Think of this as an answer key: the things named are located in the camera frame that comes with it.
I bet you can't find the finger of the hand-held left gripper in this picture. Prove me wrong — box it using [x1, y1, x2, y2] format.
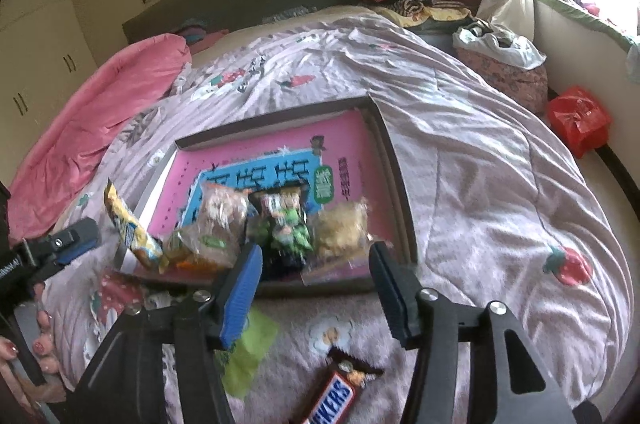
[22, 217, 102, 277]

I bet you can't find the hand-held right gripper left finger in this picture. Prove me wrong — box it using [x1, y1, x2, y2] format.
[72, 243, 264, 424]

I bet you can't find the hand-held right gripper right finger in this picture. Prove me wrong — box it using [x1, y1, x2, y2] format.
[368, 241, 576, 424]

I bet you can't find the small green-label cake packet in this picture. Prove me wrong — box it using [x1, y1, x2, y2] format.
[172, 227, 241, 262]

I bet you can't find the light green snack packet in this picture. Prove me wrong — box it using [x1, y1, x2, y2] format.
[215, 307, 281, 400]

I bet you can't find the yellow snack bar packet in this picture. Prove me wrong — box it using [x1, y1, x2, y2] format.
[103, 179, 166, 270]

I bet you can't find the dark green printed snack packet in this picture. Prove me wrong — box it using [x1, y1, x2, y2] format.
[247, 187, 318, 265]

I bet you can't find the orange cracker packet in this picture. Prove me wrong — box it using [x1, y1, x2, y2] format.
[167, 183, 251, 274]

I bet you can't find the clear pastry bag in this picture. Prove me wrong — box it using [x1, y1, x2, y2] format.
[302, 199, 376, 285]

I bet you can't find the person's left hand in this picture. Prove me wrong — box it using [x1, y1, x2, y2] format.
[0, 310, 68, 407]

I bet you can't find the brown chocolate bar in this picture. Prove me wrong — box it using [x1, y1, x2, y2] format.
[290, 346, 386, 424]

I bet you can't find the pink blanket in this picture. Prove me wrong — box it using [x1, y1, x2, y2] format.
[7, 33, 193, 245]

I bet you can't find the printed strawberry quilt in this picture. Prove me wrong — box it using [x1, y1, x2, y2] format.
[40, 12, 633, 424]

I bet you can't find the pink book with blue label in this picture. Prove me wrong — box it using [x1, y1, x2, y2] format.
[145, 110, 396, 280]

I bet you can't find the cream wardrobe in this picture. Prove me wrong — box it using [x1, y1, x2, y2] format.
[0, 0, 101, 165]

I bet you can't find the pink floral basket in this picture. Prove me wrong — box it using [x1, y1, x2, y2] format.
[457, 47, 549, 115]

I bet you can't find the red plastic bag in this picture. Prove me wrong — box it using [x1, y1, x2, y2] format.
[546, 85, 613, 159]

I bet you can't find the white plastic bag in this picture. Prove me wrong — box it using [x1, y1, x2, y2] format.
[452, 18, 547, 70]

